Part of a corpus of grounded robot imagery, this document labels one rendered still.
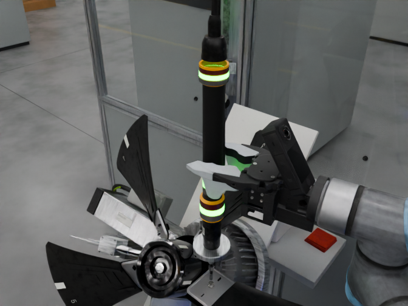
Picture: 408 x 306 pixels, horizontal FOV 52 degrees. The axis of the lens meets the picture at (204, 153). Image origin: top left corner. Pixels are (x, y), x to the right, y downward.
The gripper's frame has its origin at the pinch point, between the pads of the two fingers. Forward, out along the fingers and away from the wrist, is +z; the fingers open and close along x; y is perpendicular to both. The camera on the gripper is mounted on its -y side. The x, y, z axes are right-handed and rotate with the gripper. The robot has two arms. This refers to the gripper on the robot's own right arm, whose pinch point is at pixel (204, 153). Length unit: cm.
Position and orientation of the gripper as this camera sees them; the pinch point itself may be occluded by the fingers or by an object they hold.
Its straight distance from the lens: 68.3
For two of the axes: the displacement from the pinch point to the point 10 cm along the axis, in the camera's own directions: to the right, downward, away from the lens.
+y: 0.0, 8.5, 5.3
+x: 4.9, -4.6, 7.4
